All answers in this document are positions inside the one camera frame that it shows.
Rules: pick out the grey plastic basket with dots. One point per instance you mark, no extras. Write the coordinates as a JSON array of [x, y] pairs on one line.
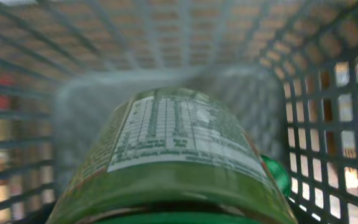
[[287, 70]]

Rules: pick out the green lid jar with label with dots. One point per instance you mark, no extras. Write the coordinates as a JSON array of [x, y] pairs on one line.
[[279, 174]]

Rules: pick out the green lid peanut butter jar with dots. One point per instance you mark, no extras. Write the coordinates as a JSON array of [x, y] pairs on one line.
[[172, 155]]

